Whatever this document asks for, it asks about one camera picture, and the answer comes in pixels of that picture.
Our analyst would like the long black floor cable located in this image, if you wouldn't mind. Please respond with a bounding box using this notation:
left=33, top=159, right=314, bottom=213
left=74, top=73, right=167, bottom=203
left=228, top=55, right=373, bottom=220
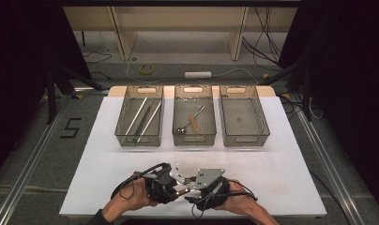
left=308, top=168, right=351, bottom=225

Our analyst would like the left black curtain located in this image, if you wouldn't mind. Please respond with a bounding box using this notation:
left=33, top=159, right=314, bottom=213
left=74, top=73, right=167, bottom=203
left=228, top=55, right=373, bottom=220
left=0, top=0, right=93, bottom=182

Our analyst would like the person's right hand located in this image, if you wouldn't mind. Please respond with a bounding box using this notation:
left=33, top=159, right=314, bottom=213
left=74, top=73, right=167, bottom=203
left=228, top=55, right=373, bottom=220
left=215, top=179, right=263, bottom=218

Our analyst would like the beige wooden desk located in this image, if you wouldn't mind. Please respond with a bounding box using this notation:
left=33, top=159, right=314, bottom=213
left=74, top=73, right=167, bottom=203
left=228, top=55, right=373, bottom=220
left=63, top=6, right=298, bottom=62

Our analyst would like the yellow tape roll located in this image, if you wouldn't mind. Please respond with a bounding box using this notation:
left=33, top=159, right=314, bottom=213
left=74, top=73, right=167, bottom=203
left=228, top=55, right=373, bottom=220
left=138, top=63, right=155, bottom=76

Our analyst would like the person's left hand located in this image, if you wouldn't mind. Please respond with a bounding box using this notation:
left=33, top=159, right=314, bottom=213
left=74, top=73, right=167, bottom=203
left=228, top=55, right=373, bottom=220
left=102, top=177, right=159, bottom=221

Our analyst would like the right black curtain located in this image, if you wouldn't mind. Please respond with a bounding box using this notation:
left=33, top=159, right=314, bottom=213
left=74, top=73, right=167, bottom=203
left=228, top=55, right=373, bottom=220
left=278, top=0, right=379, bottom=217

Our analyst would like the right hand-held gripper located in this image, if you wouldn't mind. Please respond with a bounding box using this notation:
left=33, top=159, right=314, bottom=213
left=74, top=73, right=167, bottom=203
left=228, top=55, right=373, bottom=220
left=186, top=168, right=231, bottom=211

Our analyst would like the metal chopstick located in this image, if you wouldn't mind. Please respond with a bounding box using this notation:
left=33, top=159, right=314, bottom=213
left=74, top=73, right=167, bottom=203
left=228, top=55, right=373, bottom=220
left=131, top=99, right=154, bottom=144
left=132, top=98, right=155, bottom=144

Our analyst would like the black metal stand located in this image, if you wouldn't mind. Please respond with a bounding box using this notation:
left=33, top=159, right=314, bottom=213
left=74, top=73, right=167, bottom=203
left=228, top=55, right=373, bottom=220
left=45, top=65, right=104, bottom=126
left=259, top=59, right=313, bottom=123

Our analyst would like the black frame bar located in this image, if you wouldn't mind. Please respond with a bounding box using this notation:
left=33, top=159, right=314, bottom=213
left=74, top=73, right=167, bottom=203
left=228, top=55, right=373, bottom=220
left=53, top=0, right=304, bottom=8

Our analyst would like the black curtain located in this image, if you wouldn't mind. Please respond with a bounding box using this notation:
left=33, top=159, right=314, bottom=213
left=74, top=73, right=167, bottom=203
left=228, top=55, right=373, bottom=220
left=278, top=0, right=379, bottom=217
left=0, top=0, right=93, bottom=182

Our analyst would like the transparent grey plastic bin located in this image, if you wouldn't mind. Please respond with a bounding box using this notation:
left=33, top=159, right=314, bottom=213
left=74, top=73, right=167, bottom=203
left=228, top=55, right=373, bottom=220
left=172, top=84, right=218, bottom=147
left=114, top=84, right=165, bottom=148
left=219, top=84, right=271, bottom=148

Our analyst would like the white power strip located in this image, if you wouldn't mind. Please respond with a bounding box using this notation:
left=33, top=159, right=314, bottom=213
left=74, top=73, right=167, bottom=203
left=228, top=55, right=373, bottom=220
left=184, top=71, right=213, bottom=80

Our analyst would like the aluminium floor rail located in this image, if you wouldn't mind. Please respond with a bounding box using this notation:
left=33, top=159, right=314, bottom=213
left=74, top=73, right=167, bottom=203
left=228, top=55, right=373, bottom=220
left=0, top=93, right=73, bottom=225
left=290, top=93, right=365, bottom=225

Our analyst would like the bundle of black cables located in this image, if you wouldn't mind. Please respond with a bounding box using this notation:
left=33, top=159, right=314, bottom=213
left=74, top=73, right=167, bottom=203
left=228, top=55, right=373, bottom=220
left=242, top=7, right=284, bottom=68

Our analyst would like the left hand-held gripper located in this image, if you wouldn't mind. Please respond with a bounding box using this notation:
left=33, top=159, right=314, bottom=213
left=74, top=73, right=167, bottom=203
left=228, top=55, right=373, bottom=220
left=144, top=161, right=197, bottom=205

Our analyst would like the white chopstick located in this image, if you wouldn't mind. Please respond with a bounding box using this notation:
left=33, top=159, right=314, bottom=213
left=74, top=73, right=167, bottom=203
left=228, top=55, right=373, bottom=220
left=136, top=100, right=162, bottom=143
left=121, top=97, right=149, bottom=144

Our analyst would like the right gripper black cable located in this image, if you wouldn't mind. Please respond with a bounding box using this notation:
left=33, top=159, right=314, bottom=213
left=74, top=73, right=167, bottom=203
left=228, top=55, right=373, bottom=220
left=190, top=179, right=259, bottom=219

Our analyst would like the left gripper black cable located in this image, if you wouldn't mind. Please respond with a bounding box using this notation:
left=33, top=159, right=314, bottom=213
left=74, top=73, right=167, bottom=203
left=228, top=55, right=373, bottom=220
left=111, top=162, right=173, bottom=201

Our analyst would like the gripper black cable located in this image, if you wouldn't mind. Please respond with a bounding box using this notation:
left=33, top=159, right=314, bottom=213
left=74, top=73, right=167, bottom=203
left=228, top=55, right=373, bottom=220
left=190, top=179, right=259, bottom=219
left=111, top=162, right=173, bottom=201

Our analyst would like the thin black floor cable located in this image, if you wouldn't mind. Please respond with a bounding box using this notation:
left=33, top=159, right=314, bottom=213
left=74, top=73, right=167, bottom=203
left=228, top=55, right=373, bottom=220
left=83, top=51, right=113, bottom=81

